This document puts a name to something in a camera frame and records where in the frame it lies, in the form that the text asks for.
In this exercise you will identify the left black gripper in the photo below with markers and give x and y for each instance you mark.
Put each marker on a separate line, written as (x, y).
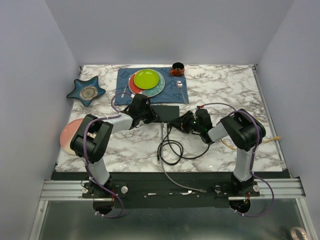
(153, 117)

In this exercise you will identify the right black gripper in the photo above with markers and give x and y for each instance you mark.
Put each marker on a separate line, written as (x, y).
(181, 122)

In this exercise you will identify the black network switch box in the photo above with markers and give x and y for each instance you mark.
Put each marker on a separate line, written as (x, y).
(166, 113)

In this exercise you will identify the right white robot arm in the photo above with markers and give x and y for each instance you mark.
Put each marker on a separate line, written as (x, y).
(244, 130)

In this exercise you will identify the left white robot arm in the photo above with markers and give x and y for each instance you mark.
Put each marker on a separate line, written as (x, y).
(91, 139)

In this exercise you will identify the silver fork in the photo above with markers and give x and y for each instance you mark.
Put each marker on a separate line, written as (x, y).
(125, 89)

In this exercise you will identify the red and teal plate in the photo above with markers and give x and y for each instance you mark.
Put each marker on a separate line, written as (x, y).
(147, 92)

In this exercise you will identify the lime green plate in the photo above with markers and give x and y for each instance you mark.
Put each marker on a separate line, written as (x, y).
(146, 79)

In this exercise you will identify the blue cloth placemat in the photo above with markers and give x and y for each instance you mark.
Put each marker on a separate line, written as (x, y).
(170, 93)

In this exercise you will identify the silver spoon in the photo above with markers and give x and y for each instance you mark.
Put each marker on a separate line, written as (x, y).
(180, 86)

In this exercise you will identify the brown ceramic mug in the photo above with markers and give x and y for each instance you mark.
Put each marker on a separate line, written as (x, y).
(177, 69)

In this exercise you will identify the blue star shaped dish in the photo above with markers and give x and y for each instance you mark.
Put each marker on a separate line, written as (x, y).
(86, 90)

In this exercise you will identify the pink and cream plate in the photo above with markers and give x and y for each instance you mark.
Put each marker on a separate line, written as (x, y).
(67, 135)

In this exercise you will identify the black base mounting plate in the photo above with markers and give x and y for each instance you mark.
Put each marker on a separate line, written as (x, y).
(175, 190)

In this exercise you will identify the aluminium rail frame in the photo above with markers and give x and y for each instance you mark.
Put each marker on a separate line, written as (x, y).
(71, 190)

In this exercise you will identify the pink ring object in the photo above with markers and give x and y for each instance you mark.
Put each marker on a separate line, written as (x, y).
(298, 233)

